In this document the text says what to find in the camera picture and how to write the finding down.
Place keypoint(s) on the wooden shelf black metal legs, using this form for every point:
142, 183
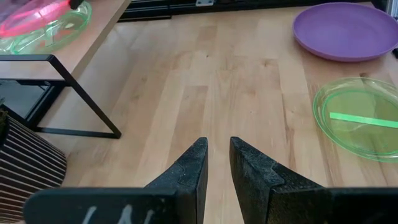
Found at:
93, 28

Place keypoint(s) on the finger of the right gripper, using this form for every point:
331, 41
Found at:
75, 3

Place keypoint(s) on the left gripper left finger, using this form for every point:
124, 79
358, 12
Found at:
189, 174

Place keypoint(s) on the plant in striped pot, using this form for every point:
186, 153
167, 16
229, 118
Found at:
31, 168

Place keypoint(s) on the black aluminium table frame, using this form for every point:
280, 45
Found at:
155, 9

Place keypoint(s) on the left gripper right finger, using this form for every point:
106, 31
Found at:
255, 186

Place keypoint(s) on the purple plate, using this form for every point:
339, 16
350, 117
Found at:
342, 31

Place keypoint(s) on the green clear plastic plate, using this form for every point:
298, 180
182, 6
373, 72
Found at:
351, 137
62, 34

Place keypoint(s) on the red clear plastic plate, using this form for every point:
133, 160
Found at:
28, 23

